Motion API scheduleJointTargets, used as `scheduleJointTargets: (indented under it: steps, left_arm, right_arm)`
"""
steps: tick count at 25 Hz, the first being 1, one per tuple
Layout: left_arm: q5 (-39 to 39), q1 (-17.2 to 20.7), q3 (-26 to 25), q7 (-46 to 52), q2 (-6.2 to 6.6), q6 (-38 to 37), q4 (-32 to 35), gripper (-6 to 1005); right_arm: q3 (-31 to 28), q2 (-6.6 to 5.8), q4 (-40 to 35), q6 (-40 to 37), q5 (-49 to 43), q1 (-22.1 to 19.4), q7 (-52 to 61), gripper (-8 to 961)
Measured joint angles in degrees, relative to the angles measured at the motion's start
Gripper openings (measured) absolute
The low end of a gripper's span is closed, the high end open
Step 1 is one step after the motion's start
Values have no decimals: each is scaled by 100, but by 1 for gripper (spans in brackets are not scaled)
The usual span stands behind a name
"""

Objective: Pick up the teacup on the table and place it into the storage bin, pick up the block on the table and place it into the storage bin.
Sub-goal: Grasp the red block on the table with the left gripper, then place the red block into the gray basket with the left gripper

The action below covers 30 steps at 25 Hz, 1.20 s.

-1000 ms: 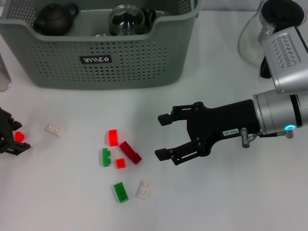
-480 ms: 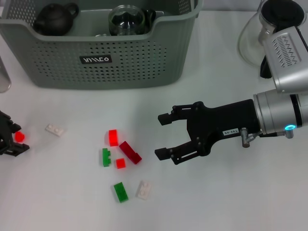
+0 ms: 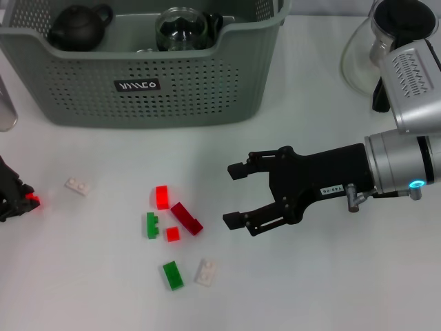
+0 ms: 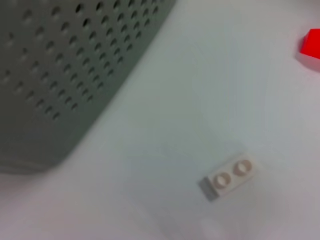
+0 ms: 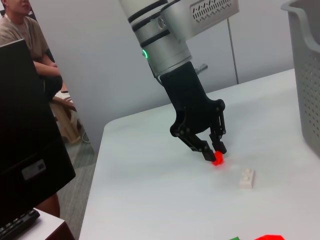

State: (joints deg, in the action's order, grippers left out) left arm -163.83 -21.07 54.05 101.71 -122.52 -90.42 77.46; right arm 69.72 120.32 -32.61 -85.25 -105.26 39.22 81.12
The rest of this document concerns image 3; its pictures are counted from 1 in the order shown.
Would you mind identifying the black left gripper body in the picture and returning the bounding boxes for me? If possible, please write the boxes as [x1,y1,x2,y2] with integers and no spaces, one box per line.
[0,154,23,223]

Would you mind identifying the white toy brick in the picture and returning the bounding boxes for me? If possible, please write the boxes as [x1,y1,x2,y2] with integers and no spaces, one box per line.
[194,258,220,287]
[64,177,92,197]

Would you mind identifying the green notched brick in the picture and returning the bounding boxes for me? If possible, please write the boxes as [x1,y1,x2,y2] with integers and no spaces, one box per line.
[145,212,160,240]

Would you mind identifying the right gripper silver connector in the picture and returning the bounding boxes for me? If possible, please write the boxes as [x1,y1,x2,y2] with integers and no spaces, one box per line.
[346,183,367,212]

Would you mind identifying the dark clay teapot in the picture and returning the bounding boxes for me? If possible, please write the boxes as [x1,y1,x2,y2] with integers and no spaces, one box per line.
[47,3,114,52]

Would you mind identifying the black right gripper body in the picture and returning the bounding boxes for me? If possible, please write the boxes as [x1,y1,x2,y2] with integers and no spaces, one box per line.
[267,142,376,225]

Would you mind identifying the dark red long brick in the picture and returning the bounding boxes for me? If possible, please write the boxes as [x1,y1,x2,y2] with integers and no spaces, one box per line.
[170,202,204,237]

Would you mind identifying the grey perforated storage bin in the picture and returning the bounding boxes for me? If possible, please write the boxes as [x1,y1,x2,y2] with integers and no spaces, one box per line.
[0,0,293,129]

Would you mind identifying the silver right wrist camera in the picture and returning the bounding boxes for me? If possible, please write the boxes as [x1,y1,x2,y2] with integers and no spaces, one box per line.
[377,38,441,136]

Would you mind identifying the green rectangular brick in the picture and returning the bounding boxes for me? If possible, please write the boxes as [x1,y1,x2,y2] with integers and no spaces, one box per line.
[161,261,185,292]

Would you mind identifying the bright red rectangular brick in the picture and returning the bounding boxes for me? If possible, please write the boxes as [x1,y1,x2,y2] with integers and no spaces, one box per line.
[154,185,171,210]

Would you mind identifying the glass pitcher black handle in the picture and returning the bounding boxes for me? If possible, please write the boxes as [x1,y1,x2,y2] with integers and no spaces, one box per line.
[340,0,438,114]

